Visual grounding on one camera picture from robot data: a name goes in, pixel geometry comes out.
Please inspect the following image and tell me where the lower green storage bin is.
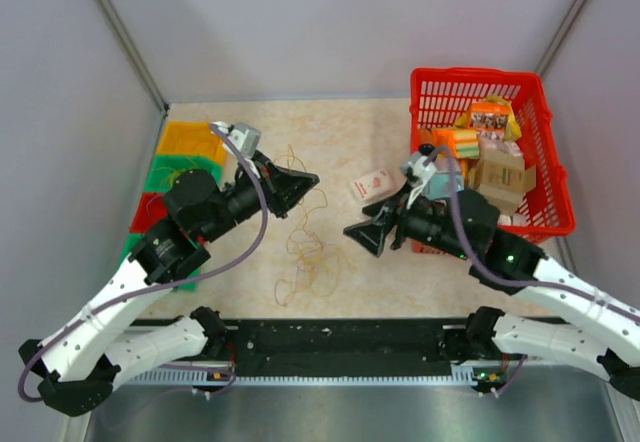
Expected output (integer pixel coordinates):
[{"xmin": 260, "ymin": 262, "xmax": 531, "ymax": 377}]
[{"xmin": 120, "ymin": 234, "xmax": 197, "ymax": 292}]

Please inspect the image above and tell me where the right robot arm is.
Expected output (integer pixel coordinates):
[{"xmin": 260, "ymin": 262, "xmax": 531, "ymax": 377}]
[{"xmin": 343, "ymin": 145, "xmax": 639, "ymax": 400}]

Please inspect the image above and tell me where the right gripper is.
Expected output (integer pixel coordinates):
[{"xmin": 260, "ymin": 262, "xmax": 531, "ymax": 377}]
[{"xmin": 343, "ymin": 179, "xmax": 471, "ymax": 260}]

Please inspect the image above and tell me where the purple thin wire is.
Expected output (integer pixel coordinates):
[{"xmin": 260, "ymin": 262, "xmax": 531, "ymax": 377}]
[{"xmin": 142, "ymin": 196, "xmax": 164, "ymax": 223}]

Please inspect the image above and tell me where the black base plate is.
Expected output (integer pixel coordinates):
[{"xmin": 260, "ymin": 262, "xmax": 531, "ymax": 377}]
[{"xmin": 219, "ymin": 317, "xmax": 526, "ymax": 377}]

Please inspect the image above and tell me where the yellow storage bin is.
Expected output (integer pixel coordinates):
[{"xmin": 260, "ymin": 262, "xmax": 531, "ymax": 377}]
[{"xmin": 156, "ymin": 121, "xmax": 227, "ymax": 166}]

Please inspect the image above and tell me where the black bottle cap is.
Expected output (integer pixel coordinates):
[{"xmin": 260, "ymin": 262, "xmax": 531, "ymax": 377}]
[{"xmin": 418, "ymin": 144, "xmax": 436, "ymax": 157}]

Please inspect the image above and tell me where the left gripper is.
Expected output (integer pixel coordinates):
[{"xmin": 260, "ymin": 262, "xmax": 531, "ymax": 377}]
[{"xmin": 201, "ymin": 150, "xmax": 320, "ymax": 243}]

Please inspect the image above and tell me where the red thin wire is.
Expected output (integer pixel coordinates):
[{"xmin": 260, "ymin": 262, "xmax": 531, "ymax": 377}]
[{"xmin": 174, "ymin": 129, "xmax": 216, "ymax": 156}]

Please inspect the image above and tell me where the orange snack box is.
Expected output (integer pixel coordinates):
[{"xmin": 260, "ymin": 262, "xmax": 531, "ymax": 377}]
[{"xmin": 467, "ymin": 102, "xmax": 511, "ymax": 134}]

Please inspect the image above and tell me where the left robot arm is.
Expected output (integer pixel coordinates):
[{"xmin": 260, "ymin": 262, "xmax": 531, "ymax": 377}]
[{"xmin": 18, "ymin": 122, "xmax": 319, "ymax": 417}]

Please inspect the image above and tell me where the yellow plastic bag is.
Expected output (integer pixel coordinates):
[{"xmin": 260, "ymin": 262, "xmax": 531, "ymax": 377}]
[{"xmin": 454, "ymin": 95, "xmax": 522, "ymax": 141}]

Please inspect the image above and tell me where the orange sponge pack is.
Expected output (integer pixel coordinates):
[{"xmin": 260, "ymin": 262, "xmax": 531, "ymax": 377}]
[{"xmin": 432, "ymin": 128, "xmax": 480, "ymax": 159}]

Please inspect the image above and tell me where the upper green storage bin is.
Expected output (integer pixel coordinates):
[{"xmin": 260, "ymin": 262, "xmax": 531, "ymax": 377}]
[{"xmin": 144, "ymin": 155, "xmax": 223, "ymax": 193}]

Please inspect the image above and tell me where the pink tissue packet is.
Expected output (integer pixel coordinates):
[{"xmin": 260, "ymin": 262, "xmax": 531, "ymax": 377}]
[{"xmin": 349, "ymin": 169, "xmax": 399, "ymax": 203}]

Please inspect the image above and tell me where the teal tissue pack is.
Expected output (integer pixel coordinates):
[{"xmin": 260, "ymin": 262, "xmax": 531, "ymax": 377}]
[{"xmin": 426, "ymin": 157, "xmax": 465, "ymax": 200}]

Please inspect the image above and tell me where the red storage bin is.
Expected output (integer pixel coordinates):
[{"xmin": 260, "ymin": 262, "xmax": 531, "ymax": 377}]
[{"xmin": 129, "ymin": 192, "xmax": 168, "ymax": 234}]

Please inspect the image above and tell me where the brown cardboard box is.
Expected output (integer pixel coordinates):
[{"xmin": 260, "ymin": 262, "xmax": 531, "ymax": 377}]
[{"xmin": 468, "ymin": 149, "xmax": 537, "ymax": 216}]

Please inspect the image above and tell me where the red plastic basket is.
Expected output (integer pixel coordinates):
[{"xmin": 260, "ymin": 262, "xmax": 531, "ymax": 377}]
[{"xmin": 409, "ymin": 67, "xmax": 576, "ymax": 244}]

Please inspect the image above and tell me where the green storage bin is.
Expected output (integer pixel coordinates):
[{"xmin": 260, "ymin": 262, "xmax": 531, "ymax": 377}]
[
  {"xmin": 144, "ymin": 155, "xmax": 223, "ymax": 193},
  {"xmin": 120, "ymin": 234, "xmax": 197, "ymax": 292}
]

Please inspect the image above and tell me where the thin wire bundle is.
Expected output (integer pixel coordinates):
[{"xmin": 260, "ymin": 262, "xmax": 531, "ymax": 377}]
[{"xmin": 273, "ymin": 144, "xmax": 354, "ymax": 308}]

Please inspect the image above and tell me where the pink wrapped pack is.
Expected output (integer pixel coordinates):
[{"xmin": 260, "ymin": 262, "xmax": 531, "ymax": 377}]
[{"xmin": 478, "ymin": 132, "xmax": 524, "ymax": 158}]

